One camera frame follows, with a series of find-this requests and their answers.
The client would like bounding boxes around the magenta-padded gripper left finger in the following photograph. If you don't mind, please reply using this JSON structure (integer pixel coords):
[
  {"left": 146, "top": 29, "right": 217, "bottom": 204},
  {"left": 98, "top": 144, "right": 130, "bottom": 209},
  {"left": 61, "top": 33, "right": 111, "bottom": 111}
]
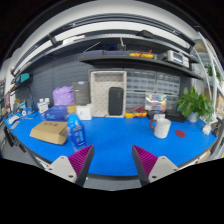
[{"left": 45, "top": 144, "right": 96, "bottom": 188}]

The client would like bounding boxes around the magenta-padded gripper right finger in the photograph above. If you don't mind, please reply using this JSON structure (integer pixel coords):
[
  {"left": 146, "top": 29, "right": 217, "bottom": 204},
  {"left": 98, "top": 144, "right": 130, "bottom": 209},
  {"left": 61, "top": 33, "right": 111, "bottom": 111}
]
[{"left": 131, "top": 144, "right": 181, "bottom": 187}]

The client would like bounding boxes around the blue drink bottle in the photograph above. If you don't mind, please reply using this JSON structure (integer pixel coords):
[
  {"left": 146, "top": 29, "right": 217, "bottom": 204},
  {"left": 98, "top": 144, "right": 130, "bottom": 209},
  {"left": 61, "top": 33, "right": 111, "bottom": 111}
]
[{"left": 66, "top": 104, "right": 87, "bottom": 153}]

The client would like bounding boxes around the white ribbed mug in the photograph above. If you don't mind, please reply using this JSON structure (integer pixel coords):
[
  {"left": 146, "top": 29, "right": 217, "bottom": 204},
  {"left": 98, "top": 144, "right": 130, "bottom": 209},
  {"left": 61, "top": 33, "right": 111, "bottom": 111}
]
[{"left": 149, "top": 113, "right": 172, "bottom": 140}]

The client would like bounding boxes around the brown cardboard box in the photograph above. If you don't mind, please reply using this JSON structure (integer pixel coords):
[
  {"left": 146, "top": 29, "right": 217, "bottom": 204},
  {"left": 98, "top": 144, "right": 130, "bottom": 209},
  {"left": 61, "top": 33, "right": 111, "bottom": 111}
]
[{"left": 29, "top": 120, "right": 70, "bottom": 146}]

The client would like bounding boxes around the flat round red coaster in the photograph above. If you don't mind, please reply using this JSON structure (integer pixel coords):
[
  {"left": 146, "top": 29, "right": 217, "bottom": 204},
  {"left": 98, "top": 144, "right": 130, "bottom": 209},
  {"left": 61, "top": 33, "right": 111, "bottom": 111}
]
[{"left": 175, "top": 129, "right": 187, "bottom": 138}]

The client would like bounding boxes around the black box with white label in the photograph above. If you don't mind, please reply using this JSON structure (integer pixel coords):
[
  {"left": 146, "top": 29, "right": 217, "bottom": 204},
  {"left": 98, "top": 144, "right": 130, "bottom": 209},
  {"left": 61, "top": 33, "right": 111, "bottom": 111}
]
[{"left": 147, "top": 110, "right": 168, "bottom": 121}]

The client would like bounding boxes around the blue printed box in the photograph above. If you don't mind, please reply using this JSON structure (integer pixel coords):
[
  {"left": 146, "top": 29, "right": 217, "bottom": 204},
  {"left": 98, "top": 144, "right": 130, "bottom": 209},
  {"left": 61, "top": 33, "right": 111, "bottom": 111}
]
[{"left": 44, "top": 105, "right": 70, "bottom": 122}]

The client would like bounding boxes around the plain black box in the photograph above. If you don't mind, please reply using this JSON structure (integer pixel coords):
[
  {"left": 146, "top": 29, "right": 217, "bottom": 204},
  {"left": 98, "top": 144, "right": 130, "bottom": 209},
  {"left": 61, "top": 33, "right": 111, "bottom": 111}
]
[{"left": 165, "top": 109, "right": 187, "bottom": 123}]

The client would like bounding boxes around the yellow multimeter with red leads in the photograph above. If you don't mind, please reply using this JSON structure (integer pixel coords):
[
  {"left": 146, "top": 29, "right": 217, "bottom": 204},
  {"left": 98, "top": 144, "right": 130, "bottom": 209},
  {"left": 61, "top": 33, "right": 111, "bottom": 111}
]
[{"left": 125, "top": 106, "right": 148, "bottom": 119}]

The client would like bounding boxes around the small white box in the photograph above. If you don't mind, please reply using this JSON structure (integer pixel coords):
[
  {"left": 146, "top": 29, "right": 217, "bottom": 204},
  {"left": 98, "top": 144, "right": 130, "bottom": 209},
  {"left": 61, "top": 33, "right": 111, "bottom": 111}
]
[{"left": 76, "top": 103, "right": 94, "bottom": 121}]

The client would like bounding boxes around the white power adapter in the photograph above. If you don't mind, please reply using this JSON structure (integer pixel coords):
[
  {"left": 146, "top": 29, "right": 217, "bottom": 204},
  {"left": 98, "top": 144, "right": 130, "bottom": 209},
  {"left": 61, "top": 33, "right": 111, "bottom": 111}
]
[{"left": 202, "top": 124, "right": 213, "bottom": 136}]

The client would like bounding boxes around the white labelled container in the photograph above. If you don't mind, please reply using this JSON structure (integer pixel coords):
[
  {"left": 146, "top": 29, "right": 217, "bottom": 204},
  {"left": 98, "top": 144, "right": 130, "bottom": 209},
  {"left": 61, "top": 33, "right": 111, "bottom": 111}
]
[{"left": 37, "top": 98, "right": 49, "bottom": 114}]

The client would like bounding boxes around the grey parts drawer cabinet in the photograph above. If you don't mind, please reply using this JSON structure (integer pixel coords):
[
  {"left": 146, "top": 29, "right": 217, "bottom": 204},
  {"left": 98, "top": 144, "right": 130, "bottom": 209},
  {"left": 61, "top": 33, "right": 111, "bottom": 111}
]
[
  {"left": 125, "top": 69, "right": 157, "bottom": 93},
  {"left": 165, "top": 94, "right": 179, "bottom": 111},
  {"left": 125, "top": 91, "right": 147, "bottom": 113},
  {"left": 155, "top": 71, "right": 181, "bottom": 96}
]

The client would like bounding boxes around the purple plastic bag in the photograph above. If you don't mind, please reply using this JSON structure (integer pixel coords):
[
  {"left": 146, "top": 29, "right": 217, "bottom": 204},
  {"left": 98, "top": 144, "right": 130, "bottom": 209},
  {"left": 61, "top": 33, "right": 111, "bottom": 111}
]
[{"left": 52, "top": 85, "right": 75, "bottom": 107}]

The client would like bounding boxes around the dark grey upright box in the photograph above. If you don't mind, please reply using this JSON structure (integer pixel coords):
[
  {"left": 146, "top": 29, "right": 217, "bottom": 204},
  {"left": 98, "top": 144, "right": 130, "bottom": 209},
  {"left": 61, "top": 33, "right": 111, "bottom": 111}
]
[{"left": 72, "top": 80, "right": 92, "bottom": 106}]

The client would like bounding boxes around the black rounded case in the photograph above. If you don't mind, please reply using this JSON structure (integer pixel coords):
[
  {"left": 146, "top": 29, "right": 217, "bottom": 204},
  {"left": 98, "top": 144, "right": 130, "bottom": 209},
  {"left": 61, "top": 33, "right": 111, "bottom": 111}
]
[{"left": 108, "top": 86, "right": 125, "bottom": 116}]

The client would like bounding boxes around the green potted plant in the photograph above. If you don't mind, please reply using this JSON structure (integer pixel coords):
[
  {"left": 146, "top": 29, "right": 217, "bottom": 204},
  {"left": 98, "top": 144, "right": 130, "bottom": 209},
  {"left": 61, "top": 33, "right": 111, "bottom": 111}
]
[{"left": 175, "top": 86, "right": 215, "bottom": 124}]

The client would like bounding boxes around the dark workbench shelf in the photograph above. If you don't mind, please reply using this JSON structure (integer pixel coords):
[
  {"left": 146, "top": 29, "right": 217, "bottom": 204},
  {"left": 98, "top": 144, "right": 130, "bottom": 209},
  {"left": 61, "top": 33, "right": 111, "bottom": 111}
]
[{"left": 79, "top": 53, "right": 205, "bottom": 81}]

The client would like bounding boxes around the grey oscilloscope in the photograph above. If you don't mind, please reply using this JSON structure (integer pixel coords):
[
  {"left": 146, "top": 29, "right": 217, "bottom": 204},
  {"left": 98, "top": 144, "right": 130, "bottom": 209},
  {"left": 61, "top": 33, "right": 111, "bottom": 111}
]
[{"left": 166, "top": 49, "right": 190, "bottom": 69}]

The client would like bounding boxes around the white shelving unit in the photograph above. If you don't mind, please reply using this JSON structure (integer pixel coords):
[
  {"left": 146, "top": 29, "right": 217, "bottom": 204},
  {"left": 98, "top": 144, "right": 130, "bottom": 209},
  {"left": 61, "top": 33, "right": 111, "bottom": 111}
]
[{"left": 189, "top": 31, "right": 224, "bottom": 116}]

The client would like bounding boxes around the yellow tool with red cable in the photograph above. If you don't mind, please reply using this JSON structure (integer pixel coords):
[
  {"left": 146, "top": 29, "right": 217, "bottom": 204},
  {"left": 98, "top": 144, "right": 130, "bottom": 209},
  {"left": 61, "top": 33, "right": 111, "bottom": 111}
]
[{"left": 129, "top": 50, "right": 155, "bottom": 60}]

